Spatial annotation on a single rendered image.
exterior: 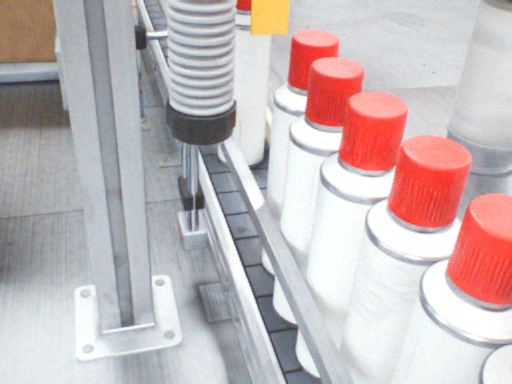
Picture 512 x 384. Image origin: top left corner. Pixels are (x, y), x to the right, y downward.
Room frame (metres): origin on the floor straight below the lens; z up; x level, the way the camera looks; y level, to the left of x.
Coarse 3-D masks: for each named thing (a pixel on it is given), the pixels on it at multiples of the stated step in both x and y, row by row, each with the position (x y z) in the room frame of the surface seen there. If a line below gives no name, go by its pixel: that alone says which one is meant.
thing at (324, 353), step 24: (240, 168) 0.40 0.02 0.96; (240, 192) 0.38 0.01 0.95; (264, 216) 0.34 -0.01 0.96; (264, 240) 0.32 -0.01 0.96; (288, 264) 0.29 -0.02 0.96; (288, 288) 0.27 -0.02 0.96; (312, 312) 0.24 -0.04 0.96; (312, 336) 0.23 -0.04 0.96; (312, 360) 0.22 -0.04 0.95; (336, 360) 0.21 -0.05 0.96
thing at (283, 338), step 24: (144, 0) 1.14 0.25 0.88; (216, 144) 0.58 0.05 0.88; (264, 144) 0.59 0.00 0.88; (216, 168) 0.53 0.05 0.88; (264, 168) 0.54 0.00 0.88; (216, 192) 0.49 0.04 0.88; (264, 192) 0.49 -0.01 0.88; (240, 216) 0.45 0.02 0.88; (240, 240) 0.41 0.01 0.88; (264, 288) 0.35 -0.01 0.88; (264, 312) 0.32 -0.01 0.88; (288, 336) 0.30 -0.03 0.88; (288, 360) 0.27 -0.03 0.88
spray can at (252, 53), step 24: (240, 0) 0.54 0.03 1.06; (240, 24) 0.53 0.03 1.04; (240, 48) 0.53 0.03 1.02; (264, 48) 0.54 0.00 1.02; (240, 72) 0.53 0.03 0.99; (264, 72) 0.54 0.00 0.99; (240, 96) 0.53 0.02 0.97; (264, 96) 0.54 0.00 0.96; (240, 120) 0.53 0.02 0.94; (264, 120) 0.55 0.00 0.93; (240, 144) 0.53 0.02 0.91
